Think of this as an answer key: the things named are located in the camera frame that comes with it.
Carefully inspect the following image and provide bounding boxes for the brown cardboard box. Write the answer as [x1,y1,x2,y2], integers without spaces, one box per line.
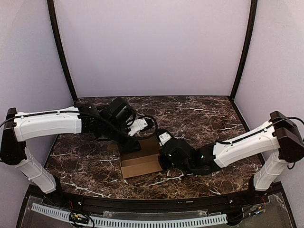
[119,138,162,179]

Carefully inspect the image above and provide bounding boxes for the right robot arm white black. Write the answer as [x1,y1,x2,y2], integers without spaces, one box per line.
[156,111,304,192]

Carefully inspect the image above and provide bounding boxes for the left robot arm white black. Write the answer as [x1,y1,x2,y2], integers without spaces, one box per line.
[0,98,148,194]

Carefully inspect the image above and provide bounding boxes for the small green circuit board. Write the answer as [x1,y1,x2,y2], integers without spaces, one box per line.
[68,212,90,224]

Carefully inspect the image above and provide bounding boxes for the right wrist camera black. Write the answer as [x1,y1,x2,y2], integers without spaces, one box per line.
[155,129,174,147]

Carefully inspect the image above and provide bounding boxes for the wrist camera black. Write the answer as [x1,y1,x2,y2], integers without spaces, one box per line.
[128,118,154,136]
[155,129,174,147]

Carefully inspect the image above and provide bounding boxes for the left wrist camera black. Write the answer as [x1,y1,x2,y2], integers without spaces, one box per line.
[128,118,154,136]

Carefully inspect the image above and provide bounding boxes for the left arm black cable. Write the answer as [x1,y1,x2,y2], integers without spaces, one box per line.
[78,110,159,140]

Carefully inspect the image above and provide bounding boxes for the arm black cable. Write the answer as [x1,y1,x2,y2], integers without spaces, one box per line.
[78,110,159,140]
[216,116,304,145]

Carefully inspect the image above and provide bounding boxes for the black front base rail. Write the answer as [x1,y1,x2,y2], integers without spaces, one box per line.
[45,191,268,214]

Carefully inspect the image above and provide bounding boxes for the white slotted cable duct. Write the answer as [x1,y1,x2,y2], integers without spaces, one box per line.
[31,203,228,228]

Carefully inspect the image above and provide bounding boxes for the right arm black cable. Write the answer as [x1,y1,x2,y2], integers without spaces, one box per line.
[216,116,304,145]

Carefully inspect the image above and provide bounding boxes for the left black frame post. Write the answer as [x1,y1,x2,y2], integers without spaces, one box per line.
[47,0,78,103]

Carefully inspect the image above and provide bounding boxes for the black frame post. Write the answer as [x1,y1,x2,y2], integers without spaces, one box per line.
[230,0,258,100]
[47,0,78,103]

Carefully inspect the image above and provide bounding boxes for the right black frame post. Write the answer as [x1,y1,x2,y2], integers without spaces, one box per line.
[230,0,258,100]

